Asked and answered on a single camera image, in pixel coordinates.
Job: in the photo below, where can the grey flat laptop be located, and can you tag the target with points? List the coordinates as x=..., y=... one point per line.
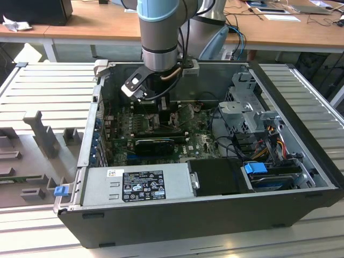
x=309, y=9

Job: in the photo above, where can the wooden desk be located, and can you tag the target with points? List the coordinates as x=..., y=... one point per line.
x=16, y=34
x=107, y=24

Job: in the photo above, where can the grey parts rack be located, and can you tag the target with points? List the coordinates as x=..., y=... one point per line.
x=40, y=161

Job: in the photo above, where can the black plastic shroud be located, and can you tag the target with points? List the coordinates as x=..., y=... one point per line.
x=215, y=177

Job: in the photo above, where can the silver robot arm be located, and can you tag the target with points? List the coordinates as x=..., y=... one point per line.
x=158, y=40

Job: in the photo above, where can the silver metal drive cage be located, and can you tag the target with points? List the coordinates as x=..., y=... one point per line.
x=233, y=107

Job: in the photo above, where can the round coin battery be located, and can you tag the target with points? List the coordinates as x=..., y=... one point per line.
x=197, y=108

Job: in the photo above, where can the green circuit board strip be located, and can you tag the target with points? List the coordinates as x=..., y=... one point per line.
x=16, y=179

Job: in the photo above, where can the pale blue teach pendant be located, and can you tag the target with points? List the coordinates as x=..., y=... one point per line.
x=215, y=43

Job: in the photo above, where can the green motherboard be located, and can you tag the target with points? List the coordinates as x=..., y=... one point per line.
x=199, y=145

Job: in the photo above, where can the black PC case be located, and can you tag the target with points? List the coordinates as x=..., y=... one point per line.
x=188, y=223

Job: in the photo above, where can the crumpled white paper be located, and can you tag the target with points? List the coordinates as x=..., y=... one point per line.
x=16, y=25

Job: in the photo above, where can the grey case latch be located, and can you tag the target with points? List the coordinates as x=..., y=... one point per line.
x=101, y=67

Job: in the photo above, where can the black box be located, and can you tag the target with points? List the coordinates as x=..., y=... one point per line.
x=35, y=12

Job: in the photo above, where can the blue booklet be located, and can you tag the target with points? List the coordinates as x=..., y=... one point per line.
x=258, y=3

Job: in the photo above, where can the blue plastic latch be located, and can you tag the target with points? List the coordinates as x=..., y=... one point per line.
x=60, y=191

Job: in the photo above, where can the installed RAM stick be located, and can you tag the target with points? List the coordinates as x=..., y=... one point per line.
x=161, y=132

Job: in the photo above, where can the black graphics card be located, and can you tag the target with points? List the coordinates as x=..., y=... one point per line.
x=153, y=147

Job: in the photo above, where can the white paper sheet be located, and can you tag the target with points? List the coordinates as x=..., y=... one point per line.
x=282, y=17

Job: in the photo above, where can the dark flat phone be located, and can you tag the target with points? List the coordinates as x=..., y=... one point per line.
x=270, y=10

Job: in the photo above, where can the silver power supply unit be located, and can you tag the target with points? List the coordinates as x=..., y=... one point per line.
x=96, y=188

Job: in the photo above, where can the grey flat tablet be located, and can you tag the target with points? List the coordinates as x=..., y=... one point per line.
x=131, y=9

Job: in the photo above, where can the blue disk carrier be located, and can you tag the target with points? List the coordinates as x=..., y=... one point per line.
x=255, y=168

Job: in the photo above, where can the black and white camera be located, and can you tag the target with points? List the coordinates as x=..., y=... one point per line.
x=131, y=83

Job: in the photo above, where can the CPU socket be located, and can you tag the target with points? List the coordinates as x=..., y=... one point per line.
x=149, y=129

